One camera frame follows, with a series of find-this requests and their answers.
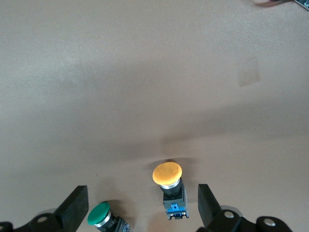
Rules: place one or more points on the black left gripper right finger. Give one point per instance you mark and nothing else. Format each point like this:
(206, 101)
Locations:
(210, 212)

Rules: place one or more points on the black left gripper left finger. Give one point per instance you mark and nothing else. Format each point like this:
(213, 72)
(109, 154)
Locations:
(72, 212)

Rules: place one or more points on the green mushroom push button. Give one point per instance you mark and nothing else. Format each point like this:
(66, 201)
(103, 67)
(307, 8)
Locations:
(97, 215)

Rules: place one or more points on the yellow mushroom push button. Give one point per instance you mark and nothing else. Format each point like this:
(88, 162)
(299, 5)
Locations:
(166, 174)

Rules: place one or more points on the clear tape patch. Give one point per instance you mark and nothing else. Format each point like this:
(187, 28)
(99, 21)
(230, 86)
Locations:
(248, 71)

